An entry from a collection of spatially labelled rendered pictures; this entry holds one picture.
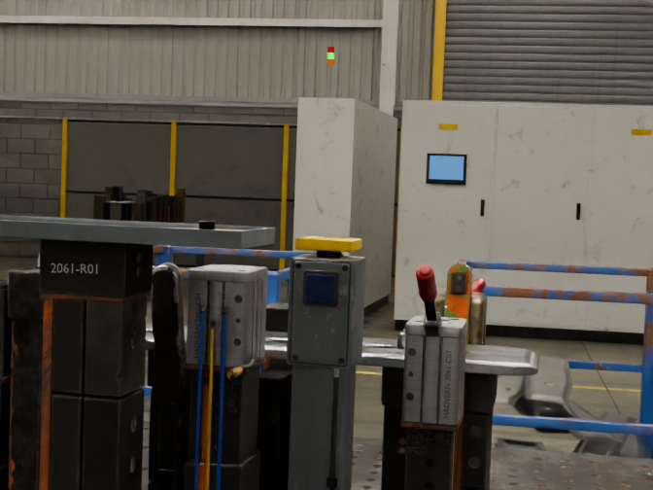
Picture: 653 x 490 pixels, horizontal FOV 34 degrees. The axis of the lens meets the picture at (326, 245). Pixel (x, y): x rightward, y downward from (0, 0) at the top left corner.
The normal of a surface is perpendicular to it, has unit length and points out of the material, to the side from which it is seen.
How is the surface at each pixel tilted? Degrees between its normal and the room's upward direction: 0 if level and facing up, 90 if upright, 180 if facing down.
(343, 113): 90
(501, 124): 90
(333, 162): 90
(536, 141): 90
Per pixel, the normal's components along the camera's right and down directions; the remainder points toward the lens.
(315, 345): -0.21, 0.04
